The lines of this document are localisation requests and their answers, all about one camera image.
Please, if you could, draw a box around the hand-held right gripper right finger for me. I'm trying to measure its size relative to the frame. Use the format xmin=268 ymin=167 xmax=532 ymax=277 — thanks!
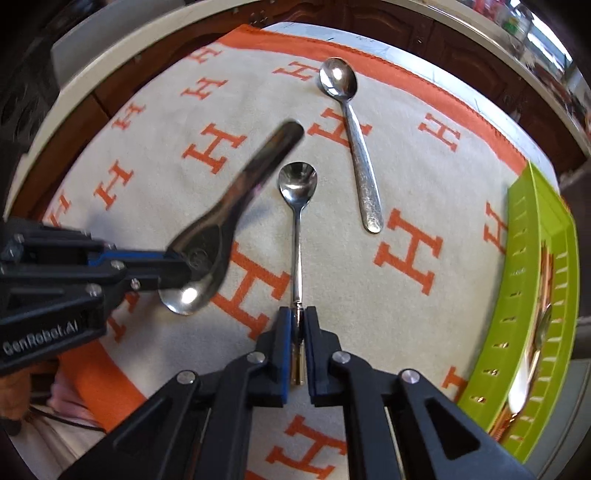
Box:
xmin=302 ymin=305 xmax=536 ymax=480

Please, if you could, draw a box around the orange beige letter-print blanket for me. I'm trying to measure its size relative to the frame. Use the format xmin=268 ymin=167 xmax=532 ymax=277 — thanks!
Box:
xmin=9 ymin=23 xmax=556 ymax=480

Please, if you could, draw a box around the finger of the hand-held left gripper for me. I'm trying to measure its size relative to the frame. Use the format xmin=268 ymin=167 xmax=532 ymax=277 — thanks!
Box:
xmin=0 ymin=218 xmax=186 ymax=269
xmin=0 ymin=264 xmax=191 ymax=320

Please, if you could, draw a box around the red striped chopstick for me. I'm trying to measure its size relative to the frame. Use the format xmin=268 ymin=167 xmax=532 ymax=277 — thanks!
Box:
xmin=489 ymin=244 xmax=557 ymax=439

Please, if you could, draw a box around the black cable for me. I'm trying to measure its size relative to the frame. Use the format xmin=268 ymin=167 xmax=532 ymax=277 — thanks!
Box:
xmin=31 ymin=405 xmax=110 ymax=435

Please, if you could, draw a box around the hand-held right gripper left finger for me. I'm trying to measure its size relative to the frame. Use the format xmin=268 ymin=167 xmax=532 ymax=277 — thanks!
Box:
xmin=60 ymin=307 xmax=296 ymax=480

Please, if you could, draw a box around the wooden-handled spoon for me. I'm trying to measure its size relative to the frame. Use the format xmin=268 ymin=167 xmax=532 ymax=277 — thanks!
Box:
xmin=278 ymin=161 xmax=319 ymax=387

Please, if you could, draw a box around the green plastic tray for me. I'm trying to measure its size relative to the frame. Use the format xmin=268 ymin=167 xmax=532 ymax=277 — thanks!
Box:
xmin=457 ymin=161 xmax=581 ymax=465

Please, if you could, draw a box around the steel soup spoon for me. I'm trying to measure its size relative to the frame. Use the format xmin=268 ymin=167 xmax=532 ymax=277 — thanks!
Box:
xmin=158 ymin=120 xmax=306 ymax=316

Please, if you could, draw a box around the large steel spoon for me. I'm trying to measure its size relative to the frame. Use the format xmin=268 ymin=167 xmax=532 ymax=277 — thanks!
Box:
xmin=318 ymin=56 xmax=385 ymax=234

